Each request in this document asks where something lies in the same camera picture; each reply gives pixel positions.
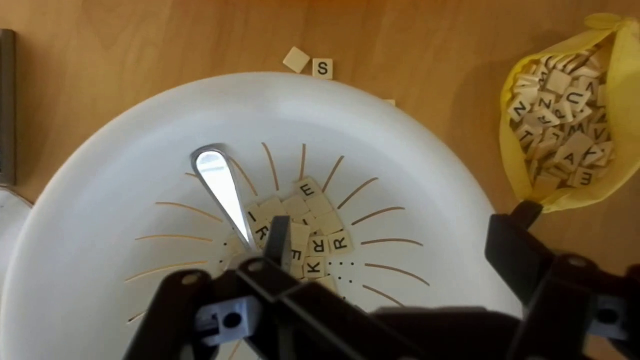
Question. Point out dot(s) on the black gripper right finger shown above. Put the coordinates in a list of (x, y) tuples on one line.
[(565, 295)]

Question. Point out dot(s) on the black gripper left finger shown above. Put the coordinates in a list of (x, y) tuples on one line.
[(259, 302)]

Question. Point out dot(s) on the silver spoon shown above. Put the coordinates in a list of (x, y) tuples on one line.
[(214, 171)]

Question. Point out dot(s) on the white colander bowl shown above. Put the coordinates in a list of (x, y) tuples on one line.
[(386, 215)]

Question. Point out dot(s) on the yellow bag of letter tiles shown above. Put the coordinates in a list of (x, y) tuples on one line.
[(571, 117)]

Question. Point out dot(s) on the loose letter tile S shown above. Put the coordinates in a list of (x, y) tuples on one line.
[(323, 69)]

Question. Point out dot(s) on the loose letter tile blank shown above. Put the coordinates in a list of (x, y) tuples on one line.
[(297, 58)]

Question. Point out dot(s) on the grey cardboard box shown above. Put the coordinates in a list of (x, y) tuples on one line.
[(7, 107)]

